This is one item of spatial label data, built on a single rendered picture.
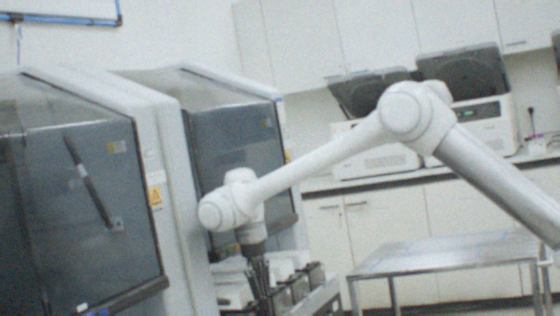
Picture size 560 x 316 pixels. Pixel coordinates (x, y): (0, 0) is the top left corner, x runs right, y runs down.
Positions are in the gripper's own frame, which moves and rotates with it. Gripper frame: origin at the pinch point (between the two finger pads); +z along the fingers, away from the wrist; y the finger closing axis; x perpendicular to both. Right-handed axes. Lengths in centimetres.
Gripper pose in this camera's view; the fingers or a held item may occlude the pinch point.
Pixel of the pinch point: (265, 308)
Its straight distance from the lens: 207.6
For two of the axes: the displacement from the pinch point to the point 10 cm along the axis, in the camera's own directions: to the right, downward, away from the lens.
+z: 1.8, 9.8, 0.5
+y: -4.0, 1.2, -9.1
